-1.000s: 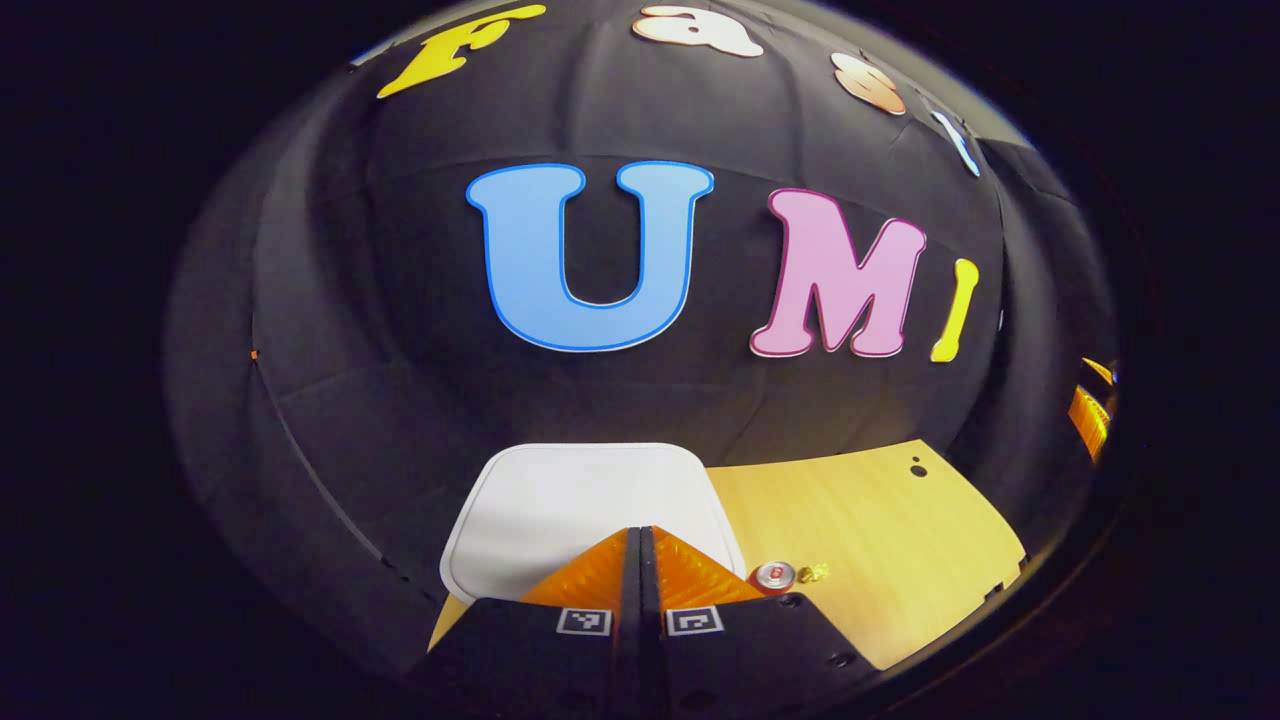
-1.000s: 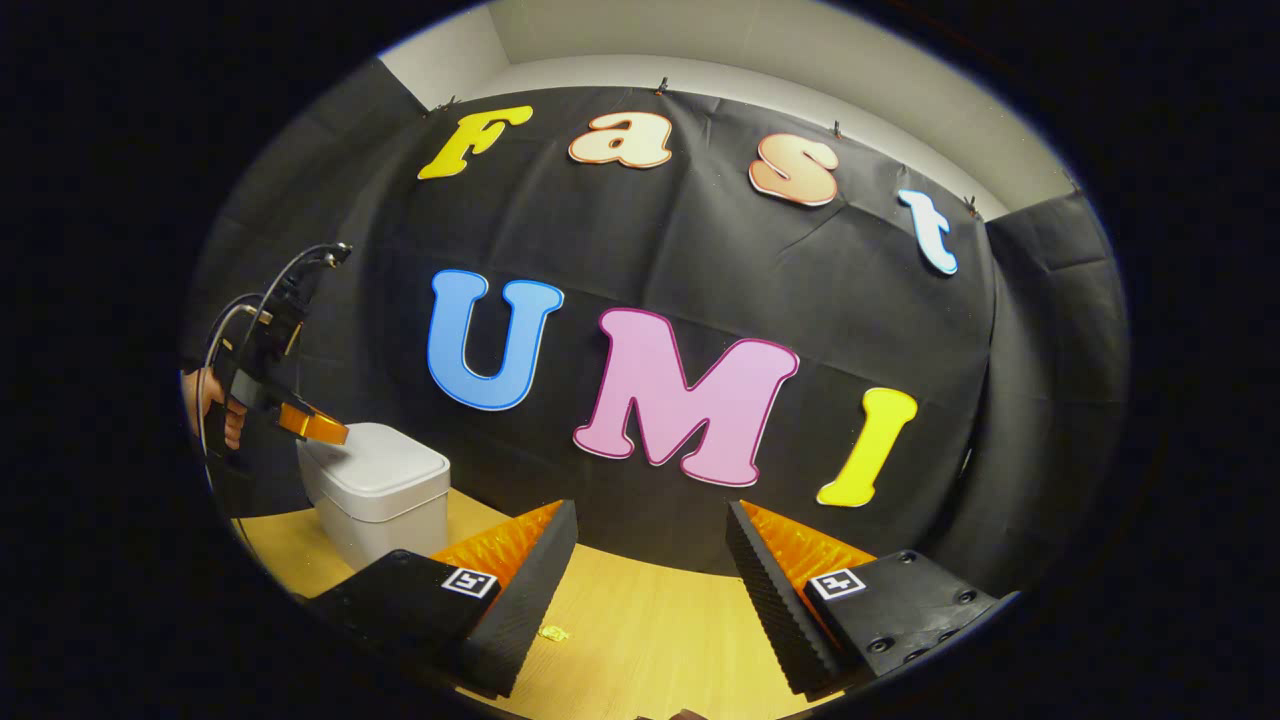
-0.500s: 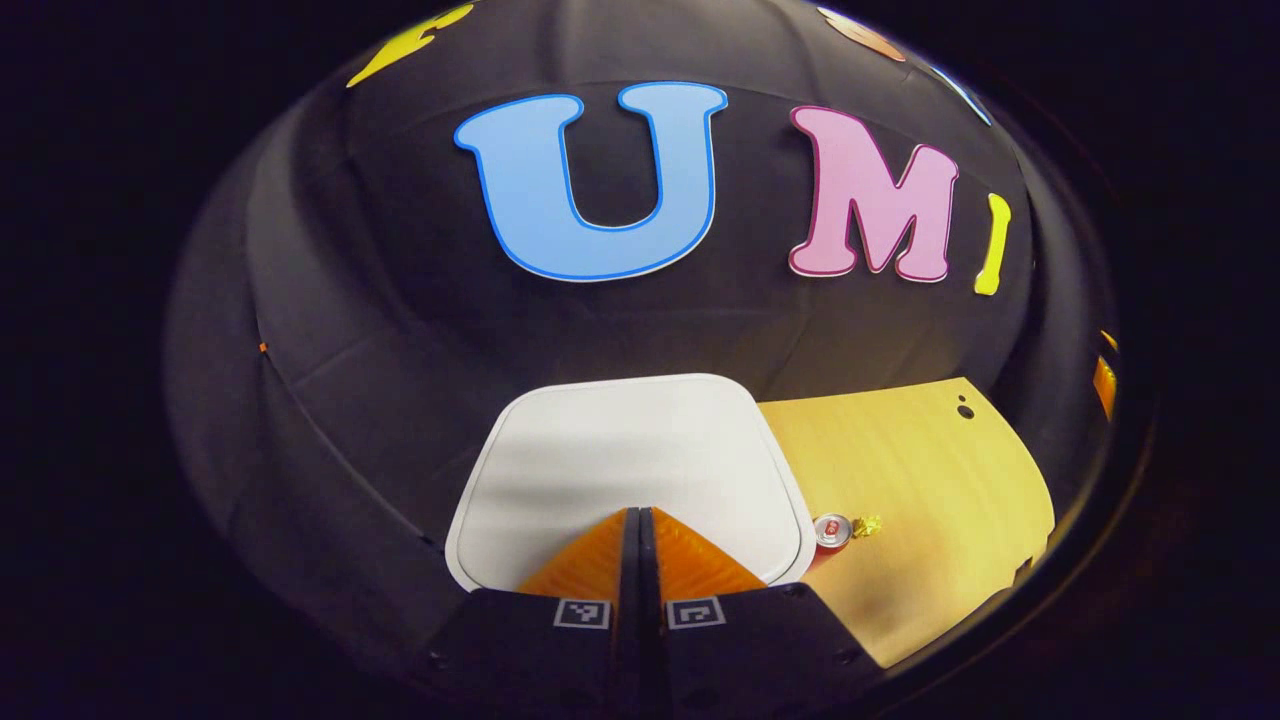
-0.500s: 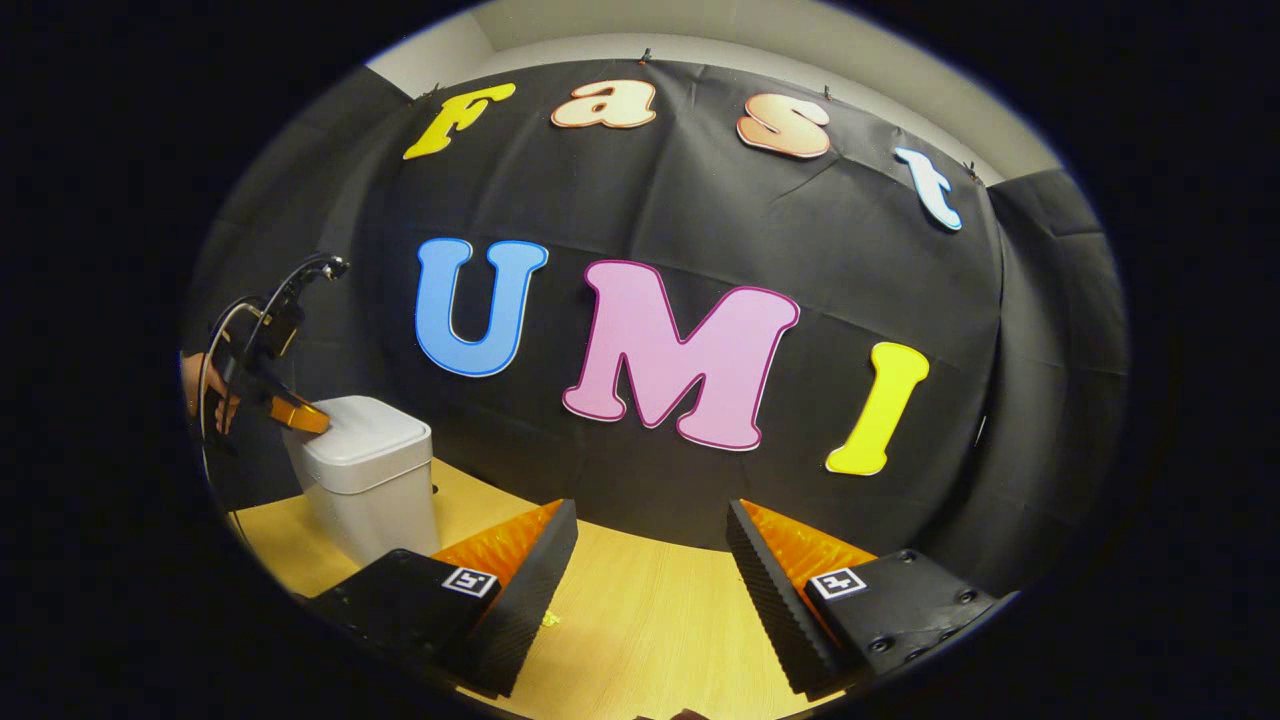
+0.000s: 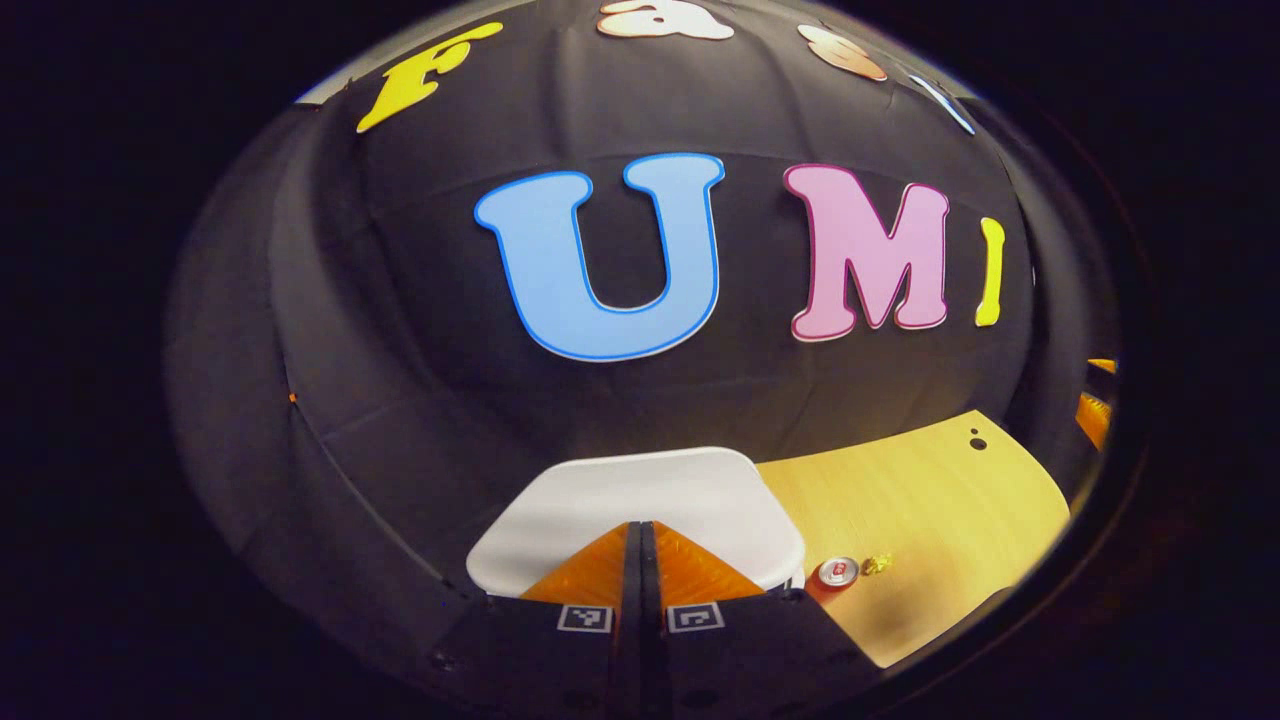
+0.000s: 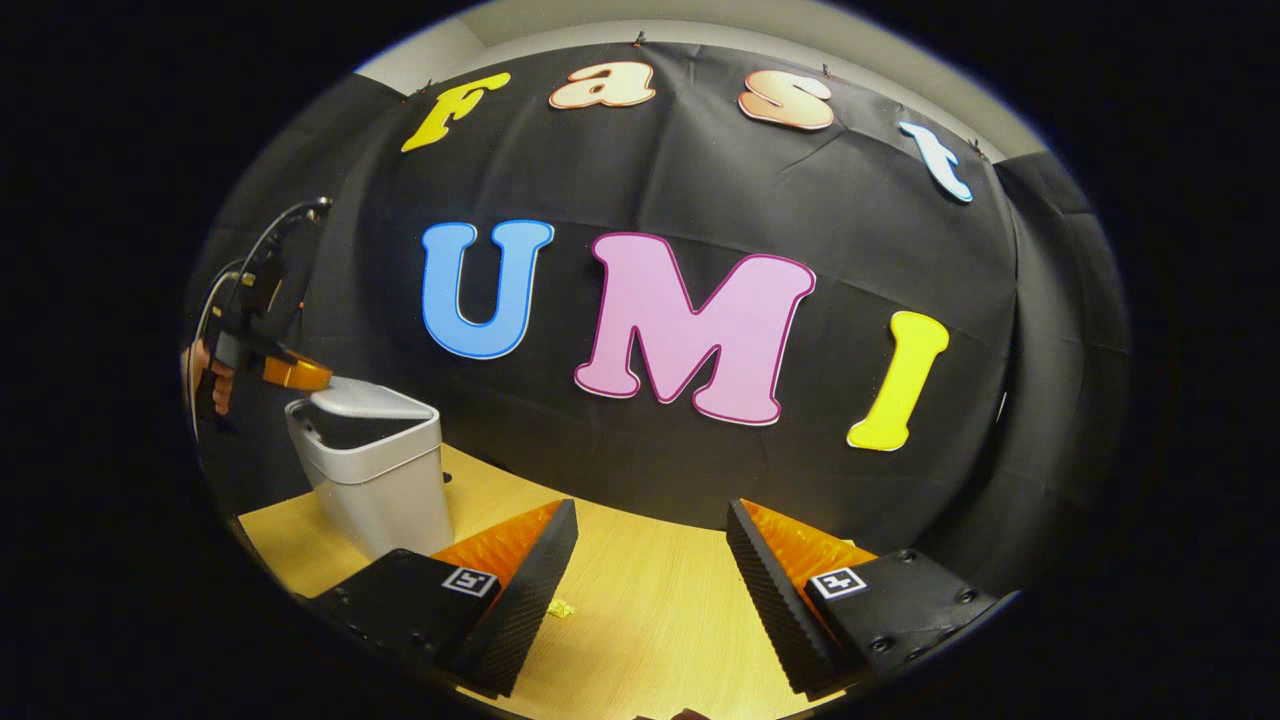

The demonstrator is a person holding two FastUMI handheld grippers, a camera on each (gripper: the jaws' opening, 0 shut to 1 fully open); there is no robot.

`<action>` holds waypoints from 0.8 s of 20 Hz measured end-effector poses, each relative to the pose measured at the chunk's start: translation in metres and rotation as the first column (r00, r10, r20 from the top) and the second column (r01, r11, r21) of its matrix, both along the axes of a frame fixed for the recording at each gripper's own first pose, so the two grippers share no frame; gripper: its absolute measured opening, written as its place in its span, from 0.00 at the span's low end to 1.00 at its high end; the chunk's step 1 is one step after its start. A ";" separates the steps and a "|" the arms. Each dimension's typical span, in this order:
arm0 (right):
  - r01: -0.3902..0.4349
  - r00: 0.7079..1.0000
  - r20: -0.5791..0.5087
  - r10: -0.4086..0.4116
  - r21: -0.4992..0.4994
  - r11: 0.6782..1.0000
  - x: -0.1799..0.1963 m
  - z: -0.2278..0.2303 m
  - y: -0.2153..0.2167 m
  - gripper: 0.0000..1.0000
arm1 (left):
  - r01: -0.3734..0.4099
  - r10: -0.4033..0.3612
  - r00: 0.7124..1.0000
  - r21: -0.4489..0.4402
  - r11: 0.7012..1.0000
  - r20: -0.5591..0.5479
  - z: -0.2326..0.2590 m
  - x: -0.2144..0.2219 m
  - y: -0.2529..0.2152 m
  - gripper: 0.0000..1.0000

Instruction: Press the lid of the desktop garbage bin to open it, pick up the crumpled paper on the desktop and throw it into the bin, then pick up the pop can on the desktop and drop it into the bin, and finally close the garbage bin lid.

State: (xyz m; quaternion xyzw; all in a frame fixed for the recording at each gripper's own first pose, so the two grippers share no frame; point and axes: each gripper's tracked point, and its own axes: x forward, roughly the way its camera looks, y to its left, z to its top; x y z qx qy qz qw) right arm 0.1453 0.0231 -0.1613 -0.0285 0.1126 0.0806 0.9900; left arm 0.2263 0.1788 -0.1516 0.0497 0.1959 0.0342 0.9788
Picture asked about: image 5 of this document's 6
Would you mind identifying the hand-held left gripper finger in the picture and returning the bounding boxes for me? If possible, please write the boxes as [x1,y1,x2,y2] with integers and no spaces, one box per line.
[430,521,644,720]
[643,521,883,720]

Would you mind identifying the white desktop garbage bin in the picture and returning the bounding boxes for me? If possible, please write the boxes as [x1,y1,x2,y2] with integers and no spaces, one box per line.
[466,447,807,601]

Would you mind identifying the red pop can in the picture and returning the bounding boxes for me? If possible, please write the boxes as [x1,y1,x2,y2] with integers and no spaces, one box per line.
[808,556,861,606]

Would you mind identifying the black backdrop cloth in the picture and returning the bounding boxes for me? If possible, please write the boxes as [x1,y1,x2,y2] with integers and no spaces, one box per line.
[165,0,1121,651]

